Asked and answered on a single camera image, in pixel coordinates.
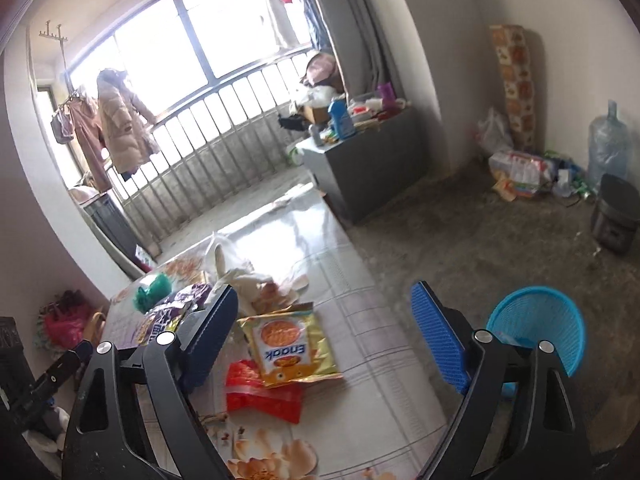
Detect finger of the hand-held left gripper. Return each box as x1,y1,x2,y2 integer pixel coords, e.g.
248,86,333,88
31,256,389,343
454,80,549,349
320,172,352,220
27,340,95,403

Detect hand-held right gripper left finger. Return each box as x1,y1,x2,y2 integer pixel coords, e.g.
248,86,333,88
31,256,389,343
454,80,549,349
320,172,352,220
61,284,240,480

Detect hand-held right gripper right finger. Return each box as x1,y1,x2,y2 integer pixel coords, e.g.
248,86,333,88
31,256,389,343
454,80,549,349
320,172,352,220
411,281,593,480

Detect purple snack packet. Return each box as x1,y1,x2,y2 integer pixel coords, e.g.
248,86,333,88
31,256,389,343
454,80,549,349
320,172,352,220
135,282,213,348

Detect cream cloth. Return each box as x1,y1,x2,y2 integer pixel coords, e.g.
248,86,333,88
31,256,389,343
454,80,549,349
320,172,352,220
202,245,311,313

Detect green wrapper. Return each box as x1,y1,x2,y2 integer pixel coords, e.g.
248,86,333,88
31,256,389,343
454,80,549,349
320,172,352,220
132,274,174,313

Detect yellow snack packet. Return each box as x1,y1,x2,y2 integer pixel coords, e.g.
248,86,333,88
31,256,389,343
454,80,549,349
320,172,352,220
236,302,344,389

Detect clear plastic bag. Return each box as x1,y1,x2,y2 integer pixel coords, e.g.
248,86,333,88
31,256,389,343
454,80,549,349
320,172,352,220
200,231,257,286

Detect red packet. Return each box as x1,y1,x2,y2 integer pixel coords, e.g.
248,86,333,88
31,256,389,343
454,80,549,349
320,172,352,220
225,359,306,425

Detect blue plastic basket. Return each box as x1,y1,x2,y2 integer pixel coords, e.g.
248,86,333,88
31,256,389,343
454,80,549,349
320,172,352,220
486,286,587,397

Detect red plastic bag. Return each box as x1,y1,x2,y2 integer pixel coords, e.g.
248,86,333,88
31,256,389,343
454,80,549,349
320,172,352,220
42,304,87,352

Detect floral tablecloth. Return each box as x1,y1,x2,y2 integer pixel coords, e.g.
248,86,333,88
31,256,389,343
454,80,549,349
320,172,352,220
100,182,451,480

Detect grey slatted cabinet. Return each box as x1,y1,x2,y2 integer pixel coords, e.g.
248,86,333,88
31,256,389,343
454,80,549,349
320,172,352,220
82,192,147,277

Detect metal railing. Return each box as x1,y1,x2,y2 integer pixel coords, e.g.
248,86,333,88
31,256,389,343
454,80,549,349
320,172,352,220
100,45,327,247

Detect pile of printed packets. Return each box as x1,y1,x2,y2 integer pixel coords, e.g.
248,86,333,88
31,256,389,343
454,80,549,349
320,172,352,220
489,150,562,202

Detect black rice cooker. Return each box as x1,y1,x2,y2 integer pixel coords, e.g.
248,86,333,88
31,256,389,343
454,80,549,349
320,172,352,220
590,174,640,256

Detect beige puffer coat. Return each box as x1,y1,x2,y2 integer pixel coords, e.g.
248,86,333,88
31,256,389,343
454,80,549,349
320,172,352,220
96,69,161,177

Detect pink coat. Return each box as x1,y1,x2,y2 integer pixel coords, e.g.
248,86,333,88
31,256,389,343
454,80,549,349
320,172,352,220
67,95,114,193

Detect blue detergent bottle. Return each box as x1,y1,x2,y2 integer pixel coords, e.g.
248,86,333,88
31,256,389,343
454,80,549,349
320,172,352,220
327,99,357,141

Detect large clear water jug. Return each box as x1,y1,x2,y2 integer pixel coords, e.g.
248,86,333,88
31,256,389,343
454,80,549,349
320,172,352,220
587,101,632,191

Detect white crumpled plastic bag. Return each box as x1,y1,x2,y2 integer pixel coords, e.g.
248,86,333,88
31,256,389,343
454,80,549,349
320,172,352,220
300,85,334,107

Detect tall patterned cardboard box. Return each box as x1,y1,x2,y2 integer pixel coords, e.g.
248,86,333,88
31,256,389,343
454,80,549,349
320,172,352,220
489,24,539,153

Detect brown cloth bundle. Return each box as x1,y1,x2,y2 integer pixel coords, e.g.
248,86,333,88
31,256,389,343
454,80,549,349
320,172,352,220
300,52,346,89

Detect large window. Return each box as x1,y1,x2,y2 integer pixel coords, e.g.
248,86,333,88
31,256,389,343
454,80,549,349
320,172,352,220
65,0,315,122

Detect metal coat stand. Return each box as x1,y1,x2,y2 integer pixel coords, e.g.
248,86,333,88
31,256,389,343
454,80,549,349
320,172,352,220
39,20,77,103

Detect grey curtain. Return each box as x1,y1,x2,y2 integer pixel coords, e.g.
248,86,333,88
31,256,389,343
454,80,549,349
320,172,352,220
332,0,397,106

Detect hanging white garment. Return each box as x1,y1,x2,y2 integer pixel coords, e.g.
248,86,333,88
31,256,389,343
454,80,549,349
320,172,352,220
252,0,297,49

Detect hanging blue jeans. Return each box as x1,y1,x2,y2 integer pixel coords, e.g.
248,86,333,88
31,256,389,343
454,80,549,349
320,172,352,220
297,0,332,52

